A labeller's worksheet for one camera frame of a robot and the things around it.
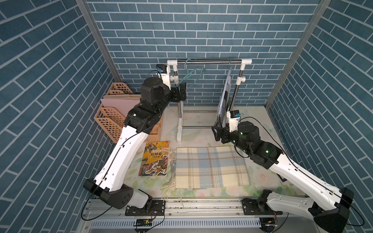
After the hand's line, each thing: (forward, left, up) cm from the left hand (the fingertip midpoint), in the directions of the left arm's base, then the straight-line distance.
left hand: (182, 83), depth 62 cm
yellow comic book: (-15, +18, -48) cm, 53 cm away
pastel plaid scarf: (-18, -9, -47) cm, 52 cm away
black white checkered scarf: (+17, -25, -22) cm, 37 cm away
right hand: (-10, -18, -18) cm, 27 cm away
